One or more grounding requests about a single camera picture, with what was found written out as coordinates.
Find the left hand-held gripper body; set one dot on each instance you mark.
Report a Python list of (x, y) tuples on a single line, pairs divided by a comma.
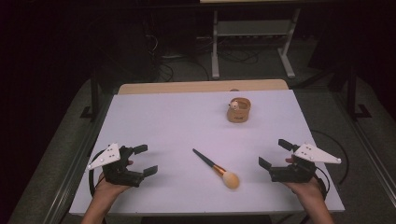
[(120, 172)]

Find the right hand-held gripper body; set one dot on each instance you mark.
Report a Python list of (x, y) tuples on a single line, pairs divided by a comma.
[(294, 171)]

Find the tan brush holder cup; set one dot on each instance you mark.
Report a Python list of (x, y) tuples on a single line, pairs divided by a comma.
[(239, 115)]

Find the person's left hand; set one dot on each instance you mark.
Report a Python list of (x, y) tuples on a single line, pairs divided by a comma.
[(109, 189)]

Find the person's right hand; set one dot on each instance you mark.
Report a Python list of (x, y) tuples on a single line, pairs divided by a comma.
[(306, 189)]

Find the white board mat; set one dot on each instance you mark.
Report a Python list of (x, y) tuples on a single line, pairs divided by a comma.
[(186, 124)]

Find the wooden table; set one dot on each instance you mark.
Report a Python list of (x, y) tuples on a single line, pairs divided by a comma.
[(199, 86)]

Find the grey metal stand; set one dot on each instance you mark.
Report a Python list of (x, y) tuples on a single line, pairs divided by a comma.
[(249, 28)]

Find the metal rail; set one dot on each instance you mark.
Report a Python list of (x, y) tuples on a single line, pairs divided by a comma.
[(370, 146), (76, 168)]

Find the black stand post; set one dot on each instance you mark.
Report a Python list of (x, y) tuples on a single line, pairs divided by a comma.
[(352, 93), (94, 96)]

